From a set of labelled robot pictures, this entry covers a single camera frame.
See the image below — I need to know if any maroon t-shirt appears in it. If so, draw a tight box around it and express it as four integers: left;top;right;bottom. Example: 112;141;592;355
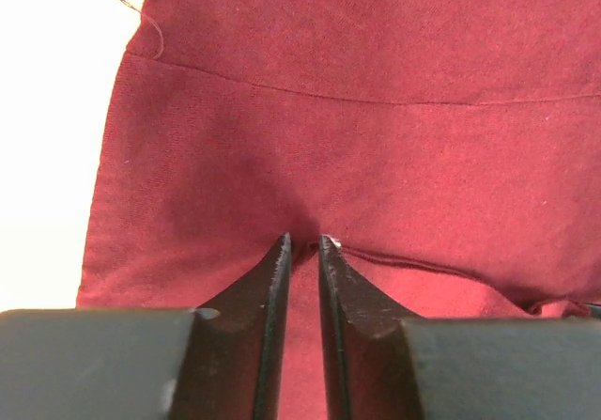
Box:
77;0;600;419

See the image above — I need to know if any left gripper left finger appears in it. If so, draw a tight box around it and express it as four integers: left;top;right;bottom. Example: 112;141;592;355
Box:
168;233;292;419

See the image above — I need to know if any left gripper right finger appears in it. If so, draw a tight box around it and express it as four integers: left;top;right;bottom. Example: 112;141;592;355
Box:
318;235;424;419

